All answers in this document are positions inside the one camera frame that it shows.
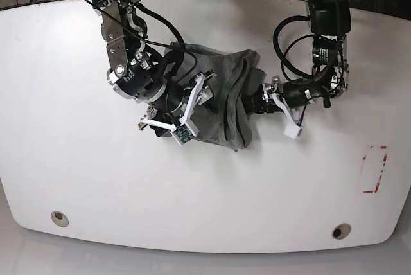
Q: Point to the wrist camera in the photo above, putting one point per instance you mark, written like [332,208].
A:
[292,130]
[184,133]

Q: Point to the left table grommet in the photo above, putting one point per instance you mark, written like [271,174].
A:
[60,219]

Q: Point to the grey T-shirt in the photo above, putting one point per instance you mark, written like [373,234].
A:
[223,120]

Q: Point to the table grommet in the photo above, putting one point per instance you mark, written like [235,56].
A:
[60,219]
[341,231]

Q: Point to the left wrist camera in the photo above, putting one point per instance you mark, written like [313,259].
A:
[292,130]

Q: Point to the red tape marker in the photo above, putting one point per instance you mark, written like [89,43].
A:
[372,167]

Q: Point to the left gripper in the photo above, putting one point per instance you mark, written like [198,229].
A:
[279,97]

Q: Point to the right table grommet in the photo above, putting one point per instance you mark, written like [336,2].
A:
[341,231]

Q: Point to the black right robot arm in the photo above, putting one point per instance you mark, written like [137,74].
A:
[139,72]

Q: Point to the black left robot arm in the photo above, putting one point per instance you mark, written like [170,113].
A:
[330,22]

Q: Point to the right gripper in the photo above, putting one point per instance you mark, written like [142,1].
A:
[176,117]

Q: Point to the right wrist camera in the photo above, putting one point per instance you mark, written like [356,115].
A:
[184,133]

